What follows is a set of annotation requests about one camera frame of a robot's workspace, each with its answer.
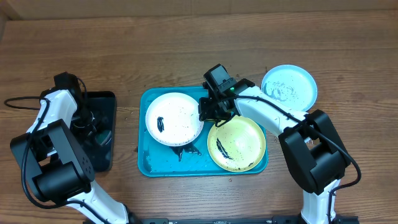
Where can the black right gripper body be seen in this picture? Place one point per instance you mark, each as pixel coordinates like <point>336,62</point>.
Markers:
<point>215,110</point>

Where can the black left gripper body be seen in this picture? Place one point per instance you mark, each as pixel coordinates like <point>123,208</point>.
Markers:
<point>86,121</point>

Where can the white plate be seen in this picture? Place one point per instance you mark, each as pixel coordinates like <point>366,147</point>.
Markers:
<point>172,119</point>

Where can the light blue plate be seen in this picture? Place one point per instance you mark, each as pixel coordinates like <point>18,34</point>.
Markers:
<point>291,85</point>

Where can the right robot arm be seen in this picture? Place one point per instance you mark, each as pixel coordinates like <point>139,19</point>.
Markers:
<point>314,153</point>

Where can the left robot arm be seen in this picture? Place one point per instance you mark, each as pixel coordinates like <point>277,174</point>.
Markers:
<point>71,140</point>

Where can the black water tray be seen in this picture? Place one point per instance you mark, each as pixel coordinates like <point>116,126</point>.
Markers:
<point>101,157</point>

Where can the yellow-green plate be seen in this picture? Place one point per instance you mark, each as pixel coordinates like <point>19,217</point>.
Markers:
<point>237,146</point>

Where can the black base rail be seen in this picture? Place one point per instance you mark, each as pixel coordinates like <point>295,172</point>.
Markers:
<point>295,219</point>

